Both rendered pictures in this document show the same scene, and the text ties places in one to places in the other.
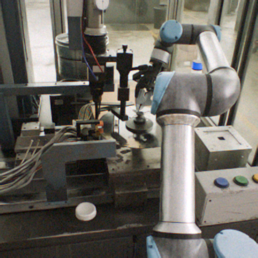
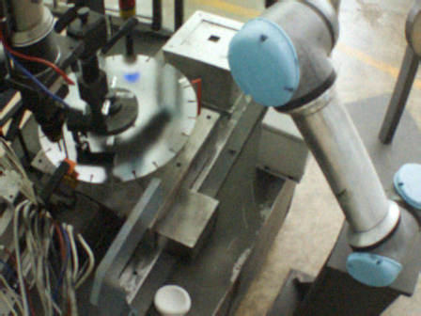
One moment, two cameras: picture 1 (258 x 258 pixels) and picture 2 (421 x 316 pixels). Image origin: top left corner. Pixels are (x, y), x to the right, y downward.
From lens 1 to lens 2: 0.65 m
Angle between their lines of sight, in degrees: 45
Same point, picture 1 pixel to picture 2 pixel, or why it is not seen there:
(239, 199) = not seen: hidden behind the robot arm
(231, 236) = (408, 179)
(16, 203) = not seen: outside the picture
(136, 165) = (163, 179)
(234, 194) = not seen: hidden behind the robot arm
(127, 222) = (230, 262)
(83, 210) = (172, 303)
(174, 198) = (373, 197)
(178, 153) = (352, 140)
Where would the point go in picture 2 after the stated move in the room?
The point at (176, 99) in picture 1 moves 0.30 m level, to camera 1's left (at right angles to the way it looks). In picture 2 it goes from (316, 68) to (170, 223)
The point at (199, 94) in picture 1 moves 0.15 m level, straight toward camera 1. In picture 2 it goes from (324, 39) to (397, 102)
